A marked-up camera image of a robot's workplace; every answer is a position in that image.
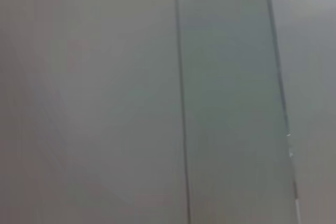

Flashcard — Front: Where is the grey partition panel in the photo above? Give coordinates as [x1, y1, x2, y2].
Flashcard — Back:
[265, 0, 336, 224]
[0, 0, 190, 224]
[175, 0, 300, 224]

